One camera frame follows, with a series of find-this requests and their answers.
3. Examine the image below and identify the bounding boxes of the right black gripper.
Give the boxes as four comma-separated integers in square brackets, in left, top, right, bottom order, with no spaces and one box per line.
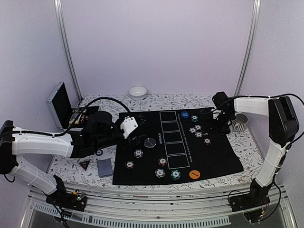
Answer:
[203,111,235,135]

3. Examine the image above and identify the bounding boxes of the green poker chip stack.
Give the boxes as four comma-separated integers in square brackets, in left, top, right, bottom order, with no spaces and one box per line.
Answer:
[95,150,103,156]

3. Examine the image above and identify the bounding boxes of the red chip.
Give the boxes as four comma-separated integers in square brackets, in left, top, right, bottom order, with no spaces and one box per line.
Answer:
[125,161,135,170]
[158,158,167,167]
[203,138,211,145]

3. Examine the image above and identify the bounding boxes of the white chip cluster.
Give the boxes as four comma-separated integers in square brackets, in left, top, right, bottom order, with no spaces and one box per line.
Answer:
[195,125,202,131]
[195,132,202,138]

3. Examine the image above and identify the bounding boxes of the blue small blind button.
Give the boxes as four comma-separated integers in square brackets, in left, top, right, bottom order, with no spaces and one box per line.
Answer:
[180,111,190,119]

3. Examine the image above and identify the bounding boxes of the clear dealer button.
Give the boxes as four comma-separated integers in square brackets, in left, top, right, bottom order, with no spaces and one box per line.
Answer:
[144,137,157,149]

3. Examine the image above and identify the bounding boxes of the orange big blind button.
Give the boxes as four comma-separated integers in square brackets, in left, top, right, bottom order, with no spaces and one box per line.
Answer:
[189,170,200,180]

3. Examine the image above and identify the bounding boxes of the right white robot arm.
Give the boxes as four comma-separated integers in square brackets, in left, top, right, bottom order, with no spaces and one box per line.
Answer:
[207,92,300,207]

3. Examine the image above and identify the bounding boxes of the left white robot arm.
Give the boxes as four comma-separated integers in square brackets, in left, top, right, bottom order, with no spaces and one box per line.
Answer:
[0,111,146,206]

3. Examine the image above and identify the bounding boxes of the white ribbed cup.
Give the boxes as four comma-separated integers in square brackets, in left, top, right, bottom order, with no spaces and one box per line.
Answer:
[232,114,248,132]

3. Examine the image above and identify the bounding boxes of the silver poker chip case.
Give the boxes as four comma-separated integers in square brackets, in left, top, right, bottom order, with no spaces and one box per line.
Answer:
[46,81,99,131]

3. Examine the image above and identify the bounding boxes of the blue card deck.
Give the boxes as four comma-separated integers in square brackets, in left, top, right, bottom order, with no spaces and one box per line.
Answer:
[97,158,113,178]

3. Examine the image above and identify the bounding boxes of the black triangular marker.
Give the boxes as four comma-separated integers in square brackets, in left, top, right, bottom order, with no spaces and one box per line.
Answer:
[78,160,90,171]

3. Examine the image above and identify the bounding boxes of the black poker mat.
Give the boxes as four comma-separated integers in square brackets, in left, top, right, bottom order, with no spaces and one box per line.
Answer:
[113,108,243,185]

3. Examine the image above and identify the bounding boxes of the white ceramic bowl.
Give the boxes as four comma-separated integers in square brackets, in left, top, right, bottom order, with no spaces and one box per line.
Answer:
[129,86,148,100]

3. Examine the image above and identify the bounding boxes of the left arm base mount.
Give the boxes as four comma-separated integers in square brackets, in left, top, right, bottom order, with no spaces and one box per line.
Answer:
[46,190,87,212]

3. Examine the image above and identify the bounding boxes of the right aluminium frame post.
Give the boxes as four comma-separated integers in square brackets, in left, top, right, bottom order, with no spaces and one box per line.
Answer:
[234,0,261,96]

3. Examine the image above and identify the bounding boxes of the aluminium frame post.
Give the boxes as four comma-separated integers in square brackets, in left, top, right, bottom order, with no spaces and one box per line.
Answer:
[54,0,83,102]
[234,0,261,96]

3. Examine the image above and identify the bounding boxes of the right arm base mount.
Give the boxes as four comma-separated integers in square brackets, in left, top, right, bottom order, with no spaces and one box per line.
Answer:
[228,187,270,212]

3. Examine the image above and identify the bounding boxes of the left aluminium frame post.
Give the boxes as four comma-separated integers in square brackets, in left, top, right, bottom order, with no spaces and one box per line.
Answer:
[54,0,83,102]

